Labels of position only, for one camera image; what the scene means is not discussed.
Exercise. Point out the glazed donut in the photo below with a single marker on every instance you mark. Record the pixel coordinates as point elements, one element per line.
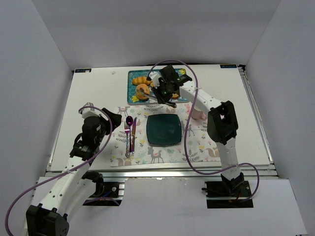
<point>143,87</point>

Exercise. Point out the aluminium table frame rail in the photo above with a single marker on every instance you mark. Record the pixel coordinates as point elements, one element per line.
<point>265,172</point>

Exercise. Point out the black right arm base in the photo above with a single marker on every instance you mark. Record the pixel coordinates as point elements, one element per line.
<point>219,197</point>

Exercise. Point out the teal floral serving tray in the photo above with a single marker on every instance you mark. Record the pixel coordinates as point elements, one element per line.
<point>131,89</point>

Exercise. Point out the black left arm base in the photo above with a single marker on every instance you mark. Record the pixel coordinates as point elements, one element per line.
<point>106,193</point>

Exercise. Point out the pink mug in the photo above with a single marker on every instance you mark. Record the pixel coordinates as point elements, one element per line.
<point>198,114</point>

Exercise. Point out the animal print placemat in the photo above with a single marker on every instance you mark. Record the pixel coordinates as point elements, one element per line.
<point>200,148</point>

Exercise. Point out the golden croissant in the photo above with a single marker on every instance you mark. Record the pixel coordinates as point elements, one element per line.
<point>141,80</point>

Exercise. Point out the metal tongs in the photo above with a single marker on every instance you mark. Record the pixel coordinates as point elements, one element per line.
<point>147,95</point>

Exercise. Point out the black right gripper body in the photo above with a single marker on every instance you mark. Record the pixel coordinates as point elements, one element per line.
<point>164,95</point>

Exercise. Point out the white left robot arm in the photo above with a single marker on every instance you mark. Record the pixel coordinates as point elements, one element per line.
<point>52,215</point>

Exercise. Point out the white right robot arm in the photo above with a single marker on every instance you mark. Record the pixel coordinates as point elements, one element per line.
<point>222,123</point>

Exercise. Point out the purple iridescent spoon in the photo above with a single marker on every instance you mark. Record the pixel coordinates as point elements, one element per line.
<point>129,121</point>

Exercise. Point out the right brown bread slice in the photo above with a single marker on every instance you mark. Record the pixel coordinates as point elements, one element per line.
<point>175,96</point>

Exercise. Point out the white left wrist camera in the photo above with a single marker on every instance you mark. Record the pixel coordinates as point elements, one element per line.
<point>89,111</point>

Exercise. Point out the dark teal square plate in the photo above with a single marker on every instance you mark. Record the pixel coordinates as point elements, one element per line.
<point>163,130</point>

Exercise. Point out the purple iridescent fork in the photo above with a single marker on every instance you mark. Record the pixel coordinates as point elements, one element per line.
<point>127,131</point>

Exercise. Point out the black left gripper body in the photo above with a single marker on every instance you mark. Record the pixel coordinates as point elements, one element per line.
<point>108,120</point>

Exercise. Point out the purple iridescent knife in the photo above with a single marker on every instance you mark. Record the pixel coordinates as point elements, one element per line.
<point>133,131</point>

